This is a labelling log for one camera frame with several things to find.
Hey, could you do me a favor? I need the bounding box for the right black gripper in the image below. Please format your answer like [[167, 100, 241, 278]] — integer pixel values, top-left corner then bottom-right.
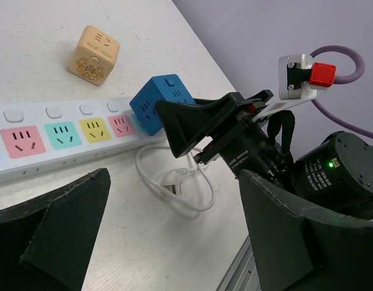
[[157, 90, 273, 166]]

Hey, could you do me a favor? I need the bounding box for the aluminium rail frame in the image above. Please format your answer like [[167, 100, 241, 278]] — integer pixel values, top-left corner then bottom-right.
[[217, 236, 262, 291]]

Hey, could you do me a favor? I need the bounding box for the white colourful power strip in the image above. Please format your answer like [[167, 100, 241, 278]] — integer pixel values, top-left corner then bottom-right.
[[0, 97, 166, 183]]

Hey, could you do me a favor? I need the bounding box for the blue cube socket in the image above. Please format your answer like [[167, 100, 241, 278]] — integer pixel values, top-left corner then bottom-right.
[[130, 74, 196, 136]]

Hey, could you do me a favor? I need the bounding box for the white power strip cable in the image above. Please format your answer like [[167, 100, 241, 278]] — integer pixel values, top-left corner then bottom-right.
[[135, 146, 217, 221]]

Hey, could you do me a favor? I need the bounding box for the beige cube socket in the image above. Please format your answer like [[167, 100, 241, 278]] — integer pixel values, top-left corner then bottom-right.
[[67, 25, 120, 86]]

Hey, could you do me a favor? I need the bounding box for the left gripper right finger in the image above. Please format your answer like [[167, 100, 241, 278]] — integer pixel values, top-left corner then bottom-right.
[[239, 170, 373, 290]]

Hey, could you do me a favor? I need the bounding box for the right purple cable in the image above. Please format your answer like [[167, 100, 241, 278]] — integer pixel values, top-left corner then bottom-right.
[[309, 45, 373, 140]]

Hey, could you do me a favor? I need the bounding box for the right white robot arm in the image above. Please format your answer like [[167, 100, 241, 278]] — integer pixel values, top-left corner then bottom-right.
[[154, 90, 373, 220]]

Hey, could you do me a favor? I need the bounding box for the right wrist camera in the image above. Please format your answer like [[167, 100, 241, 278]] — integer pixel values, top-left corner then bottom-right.
[[254, 54, 337, 121]]

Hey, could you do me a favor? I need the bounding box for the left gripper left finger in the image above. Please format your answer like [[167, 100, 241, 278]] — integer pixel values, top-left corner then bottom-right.
[[0, 168, 111, 290]]

